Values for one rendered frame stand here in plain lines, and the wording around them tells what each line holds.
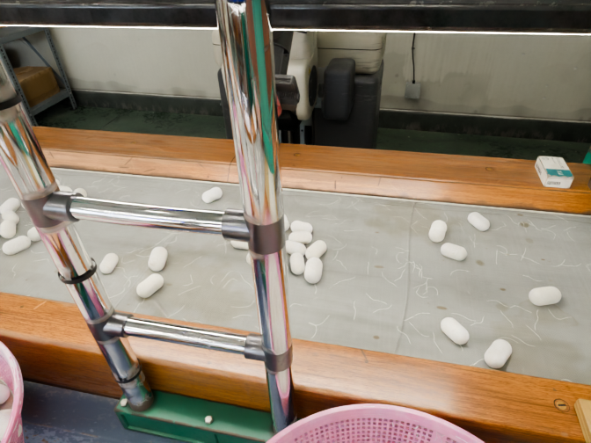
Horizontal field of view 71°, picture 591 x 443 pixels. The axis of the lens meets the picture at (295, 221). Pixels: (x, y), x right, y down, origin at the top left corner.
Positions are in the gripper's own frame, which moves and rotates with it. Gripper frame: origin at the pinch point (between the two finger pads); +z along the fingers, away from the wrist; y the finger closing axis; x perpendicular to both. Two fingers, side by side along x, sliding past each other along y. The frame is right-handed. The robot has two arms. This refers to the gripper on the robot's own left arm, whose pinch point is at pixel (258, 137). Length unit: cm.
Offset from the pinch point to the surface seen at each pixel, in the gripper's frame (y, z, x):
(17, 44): -232, -120, 160
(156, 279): -5.6, 24.1, -12.0
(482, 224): 33.8, 10.3, -0.6
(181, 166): -14.3, 4.4, 5.1
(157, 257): -7.1, 21.3, -10.0
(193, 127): -99, -74, 173
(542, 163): 43.4, -1.8, 5.6
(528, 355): 36.1, 26.1, -12.2
